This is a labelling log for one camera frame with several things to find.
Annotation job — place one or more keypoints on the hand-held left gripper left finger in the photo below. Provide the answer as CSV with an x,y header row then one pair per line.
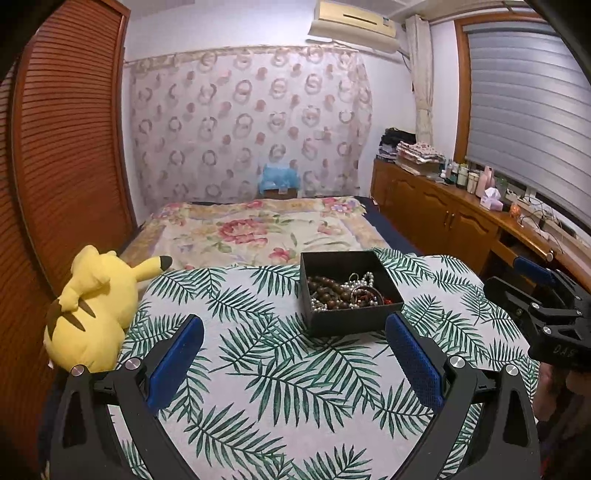
x,y
178,364

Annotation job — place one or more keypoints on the yellow plush toy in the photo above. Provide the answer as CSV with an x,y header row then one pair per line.
x,y
92,314

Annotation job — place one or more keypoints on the pink tissue box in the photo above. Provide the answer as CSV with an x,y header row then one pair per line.
x,y
491,199

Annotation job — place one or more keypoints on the long wooden cabinet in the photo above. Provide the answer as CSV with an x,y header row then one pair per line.
x,y
434,217

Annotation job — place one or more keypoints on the wooden window frame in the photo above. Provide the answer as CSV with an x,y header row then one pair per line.
x,y
461,92

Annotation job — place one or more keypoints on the small orange lamp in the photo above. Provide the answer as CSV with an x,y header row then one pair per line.
x,y
515,210

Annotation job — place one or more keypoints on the wooden louvered wardrobe door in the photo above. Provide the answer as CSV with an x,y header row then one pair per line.
x,y
64,161

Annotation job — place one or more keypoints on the group of cosmetic bottles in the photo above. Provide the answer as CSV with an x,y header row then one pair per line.
x,y
468,177

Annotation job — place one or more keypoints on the cream lace curtain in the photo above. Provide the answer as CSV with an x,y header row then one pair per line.
x,y
421,78

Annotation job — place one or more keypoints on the green leaf print cloth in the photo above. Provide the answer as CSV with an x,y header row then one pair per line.
x,y
277,369

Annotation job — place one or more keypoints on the stack of dark folded clothes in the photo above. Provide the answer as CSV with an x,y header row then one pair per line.
x,y
397,141

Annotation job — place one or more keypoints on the stack of patterned folded cloths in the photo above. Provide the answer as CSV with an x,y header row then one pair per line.
x,y
420,154

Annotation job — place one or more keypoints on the grey window blind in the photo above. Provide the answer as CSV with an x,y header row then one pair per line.
x,y
531,106

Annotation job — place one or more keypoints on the person's right forearm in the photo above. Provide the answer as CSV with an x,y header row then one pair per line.
x,y
575,438

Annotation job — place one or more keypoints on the floral blanket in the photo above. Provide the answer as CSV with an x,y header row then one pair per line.
x,y
240,230

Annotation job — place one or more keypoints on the black jewelry box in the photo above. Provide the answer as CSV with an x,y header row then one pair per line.
x,y
351,318

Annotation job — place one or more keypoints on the dark blue bed sheet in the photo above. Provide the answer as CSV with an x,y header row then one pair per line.
x,y
383,226

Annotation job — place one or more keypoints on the wall air conditioner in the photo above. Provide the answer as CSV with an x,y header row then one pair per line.
x,y
355,25

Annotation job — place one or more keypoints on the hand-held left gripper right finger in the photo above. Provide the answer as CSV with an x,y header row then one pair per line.
x,y
413,360

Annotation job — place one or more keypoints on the blue plush toy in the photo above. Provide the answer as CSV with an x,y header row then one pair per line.
x,y
278,180

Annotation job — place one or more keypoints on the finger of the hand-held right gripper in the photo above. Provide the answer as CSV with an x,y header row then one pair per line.
x,y
512,295
533,270

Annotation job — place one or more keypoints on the person's right hand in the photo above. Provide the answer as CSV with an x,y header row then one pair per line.
x,y
549,392

